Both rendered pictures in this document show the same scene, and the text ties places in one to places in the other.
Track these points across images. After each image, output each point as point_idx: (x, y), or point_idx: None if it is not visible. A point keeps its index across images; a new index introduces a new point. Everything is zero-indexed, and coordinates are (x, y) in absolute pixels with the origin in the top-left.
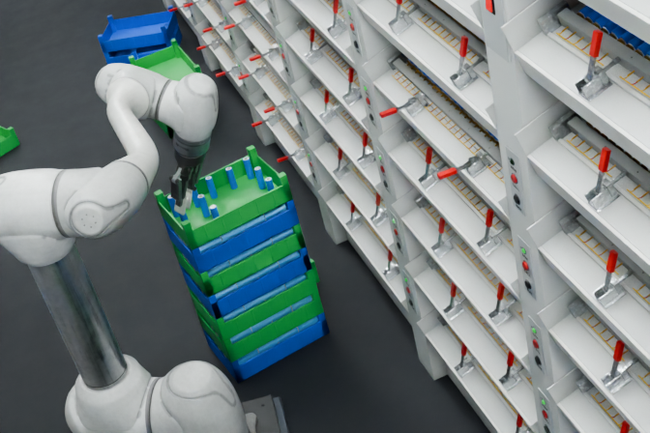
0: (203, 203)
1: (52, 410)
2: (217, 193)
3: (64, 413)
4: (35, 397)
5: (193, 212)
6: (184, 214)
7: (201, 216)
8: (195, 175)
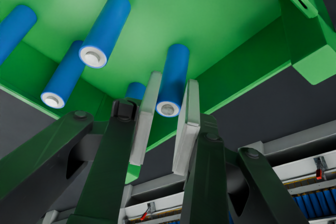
0: (110, 33)
1: (289, 83)
2: (12, 10)
3: (295, 72)
4: (270, 101)
5: (113, 51)
6: (194, 81)
7: (126, 22)
8: (63, 158)
